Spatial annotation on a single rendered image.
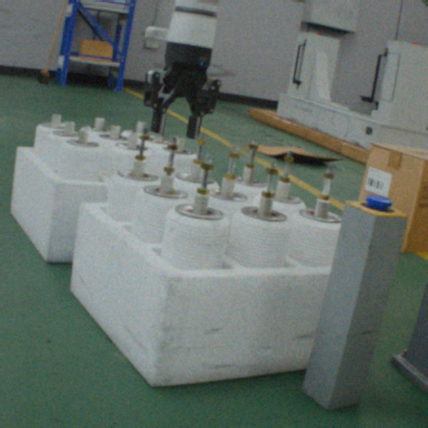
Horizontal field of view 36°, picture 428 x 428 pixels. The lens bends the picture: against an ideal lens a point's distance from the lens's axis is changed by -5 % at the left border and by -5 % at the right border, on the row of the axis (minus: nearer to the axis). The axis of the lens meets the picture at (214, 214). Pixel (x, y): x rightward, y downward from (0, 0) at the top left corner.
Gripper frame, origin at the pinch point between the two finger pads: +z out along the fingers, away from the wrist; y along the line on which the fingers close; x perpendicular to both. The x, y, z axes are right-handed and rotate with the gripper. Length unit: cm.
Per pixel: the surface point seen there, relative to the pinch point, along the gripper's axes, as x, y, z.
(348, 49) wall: 436, 557, -50
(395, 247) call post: -35.6, 15.7, 9.2
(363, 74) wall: 426, 582, -23
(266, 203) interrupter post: -14.4, 9.0, 8.5
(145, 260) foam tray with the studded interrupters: -10.3, -9.5, 18.1
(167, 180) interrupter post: -0.9, -0.7, 8.2
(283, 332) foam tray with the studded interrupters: -21.6, 11.2, 28.0
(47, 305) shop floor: 14.6, -12.2, 35.7
